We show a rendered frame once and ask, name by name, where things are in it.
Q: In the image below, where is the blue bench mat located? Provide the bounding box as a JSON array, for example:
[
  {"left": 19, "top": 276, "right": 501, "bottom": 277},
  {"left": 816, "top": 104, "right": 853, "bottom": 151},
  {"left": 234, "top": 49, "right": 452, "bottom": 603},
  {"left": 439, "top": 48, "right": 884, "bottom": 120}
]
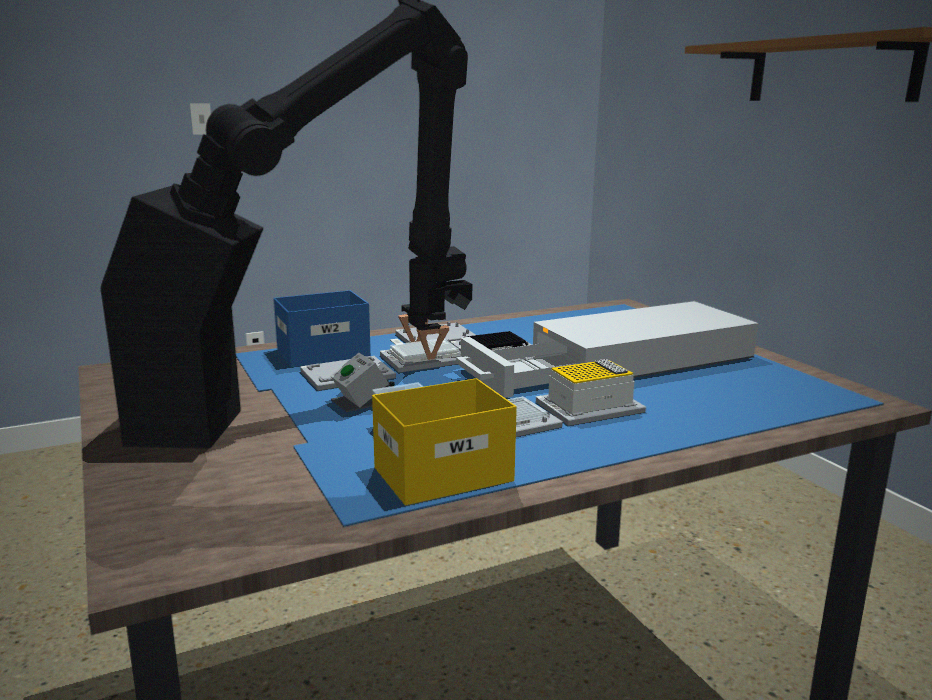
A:
[{"left": 236, "top": 348, "right": 884, "bottom": 527}]

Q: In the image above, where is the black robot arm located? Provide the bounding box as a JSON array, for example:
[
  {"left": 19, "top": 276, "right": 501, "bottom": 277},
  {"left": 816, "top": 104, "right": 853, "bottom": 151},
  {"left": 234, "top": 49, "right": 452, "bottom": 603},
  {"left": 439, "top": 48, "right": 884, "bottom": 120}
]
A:
[{"left": 170, "top": 0, "right": 472, "bottom": 313}]

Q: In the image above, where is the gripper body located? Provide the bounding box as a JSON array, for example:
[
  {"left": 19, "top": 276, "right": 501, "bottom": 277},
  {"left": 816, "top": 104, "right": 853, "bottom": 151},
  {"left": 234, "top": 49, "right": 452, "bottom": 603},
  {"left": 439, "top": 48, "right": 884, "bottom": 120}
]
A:
[{"left": 401, "top": 284, "right": 446, "bottom": 330}]

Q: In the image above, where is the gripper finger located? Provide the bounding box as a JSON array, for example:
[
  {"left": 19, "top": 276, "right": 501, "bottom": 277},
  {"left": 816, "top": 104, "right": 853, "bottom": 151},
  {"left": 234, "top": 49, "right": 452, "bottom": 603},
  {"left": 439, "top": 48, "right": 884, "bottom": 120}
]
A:
[
  {"left": 399, "top": 314, "right": 429, "bottom": 342},
  {"left": 416, "top": 325, "right": 449, "bottom": 360}
]

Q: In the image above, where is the yellow open-top bin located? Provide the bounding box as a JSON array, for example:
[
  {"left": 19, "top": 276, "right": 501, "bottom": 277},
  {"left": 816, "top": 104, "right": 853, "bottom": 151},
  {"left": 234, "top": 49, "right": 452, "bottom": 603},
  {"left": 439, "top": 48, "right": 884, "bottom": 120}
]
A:
[{"left": 372, "top": 378, "right": 517, "bottom": 506}]

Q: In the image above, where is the blue open-top bin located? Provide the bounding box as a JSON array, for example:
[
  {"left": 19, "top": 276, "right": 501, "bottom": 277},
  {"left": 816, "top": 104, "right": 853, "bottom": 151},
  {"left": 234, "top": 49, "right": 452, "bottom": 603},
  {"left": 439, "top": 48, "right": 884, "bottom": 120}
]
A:
[{"left": 274, "top": 290, "right": 371, "bottom": 367}]

